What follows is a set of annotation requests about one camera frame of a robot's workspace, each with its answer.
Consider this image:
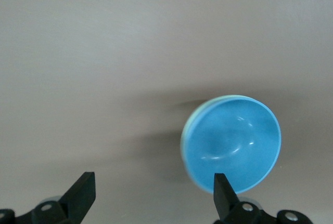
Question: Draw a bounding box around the blue bowl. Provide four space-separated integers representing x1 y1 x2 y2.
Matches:
185 98 283 194

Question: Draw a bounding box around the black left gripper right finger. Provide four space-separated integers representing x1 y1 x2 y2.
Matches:
213 173 276 224

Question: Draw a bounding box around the brown table cover sheet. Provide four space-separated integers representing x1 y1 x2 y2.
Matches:
0 0 333 224

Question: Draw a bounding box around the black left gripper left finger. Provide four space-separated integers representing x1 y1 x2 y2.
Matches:
32 172 96 224

